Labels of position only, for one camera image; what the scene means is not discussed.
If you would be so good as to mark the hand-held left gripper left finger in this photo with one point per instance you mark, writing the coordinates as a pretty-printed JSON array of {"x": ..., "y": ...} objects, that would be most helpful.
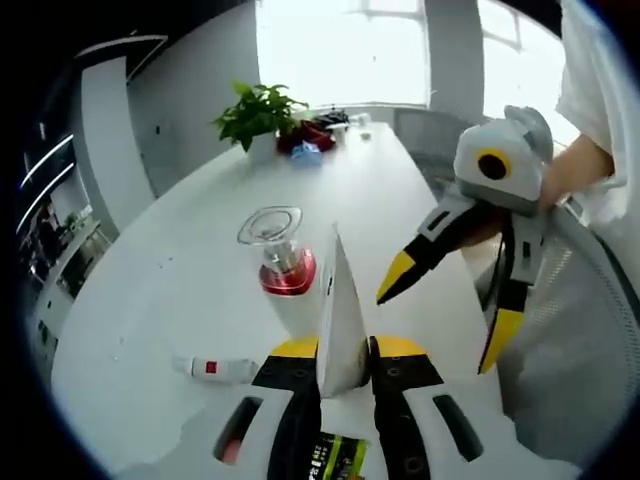
[{"x": 295, "y": 400}]

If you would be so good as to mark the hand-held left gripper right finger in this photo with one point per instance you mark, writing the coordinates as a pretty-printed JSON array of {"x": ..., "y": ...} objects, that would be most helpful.
[{"x": 400, "y": 400}]

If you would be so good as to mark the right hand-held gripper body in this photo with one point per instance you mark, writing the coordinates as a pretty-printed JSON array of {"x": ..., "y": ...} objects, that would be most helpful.
[{"x": 520, "y": 185}]

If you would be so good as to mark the green black skincare sachet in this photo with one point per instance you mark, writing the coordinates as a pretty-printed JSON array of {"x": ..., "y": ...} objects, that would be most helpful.
[{"x": 340, "y": 455}]

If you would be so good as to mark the small skincare bottle red label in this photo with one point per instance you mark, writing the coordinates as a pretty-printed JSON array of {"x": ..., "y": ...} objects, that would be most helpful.
[{"x": 215, "y": 369}]

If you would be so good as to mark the skincare bottle red band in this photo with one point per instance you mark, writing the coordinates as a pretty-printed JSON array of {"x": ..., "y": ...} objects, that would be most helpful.
[{"x": 287, "y": 272}]

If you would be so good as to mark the grey mesh office chair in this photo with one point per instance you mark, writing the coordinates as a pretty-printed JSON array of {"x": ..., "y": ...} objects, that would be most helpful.
[
  {"x": 575, "y": 325},
  {"x": 430, "y": 140}
]

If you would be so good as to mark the person's white shirt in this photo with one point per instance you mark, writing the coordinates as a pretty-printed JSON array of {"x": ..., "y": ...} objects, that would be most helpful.
[{"x": 600, "y": 75}]

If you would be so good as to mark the blue plastic bag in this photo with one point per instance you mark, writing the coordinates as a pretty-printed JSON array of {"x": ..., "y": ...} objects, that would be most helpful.
[{"x": 306, "y": 152}]

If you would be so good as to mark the small black device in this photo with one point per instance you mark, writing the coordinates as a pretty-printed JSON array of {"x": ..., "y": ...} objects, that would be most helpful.
[{"x": 330, "y": 120}]

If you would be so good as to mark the large window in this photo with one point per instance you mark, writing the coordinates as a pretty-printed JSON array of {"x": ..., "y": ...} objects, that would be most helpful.
[{"x": 340, "y": 50}]

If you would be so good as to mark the potted green plant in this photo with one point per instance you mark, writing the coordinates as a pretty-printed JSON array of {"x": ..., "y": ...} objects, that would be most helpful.
[{"x": 260, "y": 112}]

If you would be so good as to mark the ceiling light strip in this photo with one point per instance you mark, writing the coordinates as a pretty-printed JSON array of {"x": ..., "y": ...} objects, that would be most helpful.
[
  {"x": 47, "y": 160},
  {"x": 45, "y": 197}
]

